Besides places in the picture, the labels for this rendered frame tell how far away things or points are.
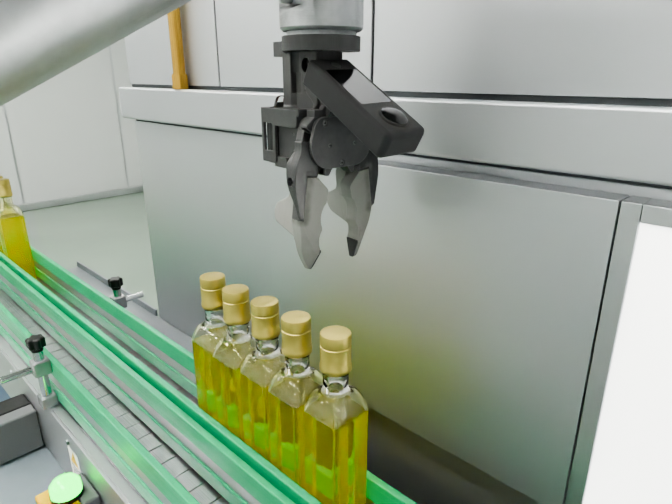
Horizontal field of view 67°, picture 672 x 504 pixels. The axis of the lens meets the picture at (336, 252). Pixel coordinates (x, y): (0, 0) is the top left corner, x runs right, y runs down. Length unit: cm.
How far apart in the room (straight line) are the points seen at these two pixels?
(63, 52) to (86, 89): 644
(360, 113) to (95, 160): 638
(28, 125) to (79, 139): 53
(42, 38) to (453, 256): 44
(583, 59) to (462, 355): 32
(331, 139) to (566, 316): 28
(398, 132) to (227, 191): 54
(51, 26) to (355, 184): 33
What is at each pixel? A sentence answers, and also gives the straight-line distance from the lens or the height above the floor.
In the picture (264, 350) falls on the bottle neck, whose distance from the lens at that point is 64.
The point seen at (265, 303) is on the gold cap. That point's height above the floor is 116.
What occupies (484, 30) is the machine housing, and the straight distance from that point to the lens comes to 57.
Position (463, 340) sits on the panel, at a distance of 60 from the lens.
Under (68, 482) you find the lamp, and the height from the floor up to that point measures 85.
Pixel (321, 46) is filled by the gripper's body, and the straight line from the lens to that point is 46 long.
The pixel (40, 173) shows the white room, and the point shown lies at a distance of 657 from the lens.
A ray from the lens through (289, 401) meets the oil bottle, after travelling 60.
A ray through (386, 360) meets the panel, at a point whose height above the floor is 107.
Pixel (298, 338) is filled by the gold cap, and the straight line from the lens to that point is 58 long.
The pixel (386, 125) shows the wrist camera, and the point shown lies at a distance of 41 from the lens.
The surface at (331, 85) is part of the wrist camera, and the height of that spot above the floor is 141.
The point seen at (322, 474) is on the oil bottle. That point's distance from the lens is 62.
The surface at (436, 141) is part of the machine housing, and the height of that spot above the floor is 135.
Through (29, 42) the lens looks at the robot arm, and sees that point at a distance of 24.
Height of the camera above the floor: 142
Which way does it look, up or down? 19 degrees down
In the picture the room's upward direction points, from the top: straight up
